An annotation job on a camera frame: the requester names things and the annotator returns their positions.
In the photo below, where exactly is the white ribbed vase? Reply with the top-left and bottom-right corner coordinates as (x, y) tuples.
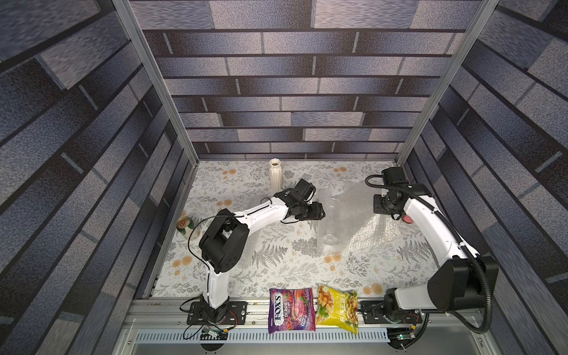
(269, 158), (283, 192)

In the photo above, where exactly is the black corrugated cable hose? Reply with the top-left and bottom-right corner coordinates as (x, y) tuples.
(364, 174), (494, 349)

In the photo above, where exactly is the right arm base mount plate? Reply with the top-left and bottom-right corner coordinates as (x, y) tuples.
(358, 300), (423, 325)

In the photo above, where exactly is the purple Fox's candy bag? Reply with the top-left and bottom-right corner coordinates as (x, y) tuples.
(268, 288), (316, 334)

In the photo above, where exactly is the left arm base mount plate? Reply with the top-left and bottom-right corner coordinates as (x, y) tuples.
(181, 300), (248, 325)

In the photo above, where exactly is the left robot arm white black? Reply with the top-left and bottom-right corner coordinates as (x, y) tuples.
(199, 179), (325, 312)

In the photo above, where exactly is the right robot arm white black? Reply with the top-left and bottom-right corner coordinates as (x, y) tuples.
(365, 167), (498, 314)

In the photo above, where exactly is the bubble wrap roll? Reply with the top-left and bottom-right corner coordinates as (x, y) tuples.
(317, 182), (408, 257)

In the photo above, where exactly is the yellow snack bag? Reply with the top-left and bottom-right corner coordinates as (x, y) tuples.
(316, 285), (359, 334)

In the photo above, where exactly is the small red jar black lid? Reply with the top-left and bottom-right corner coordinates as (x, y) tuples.
(402, 215), (414, 224)

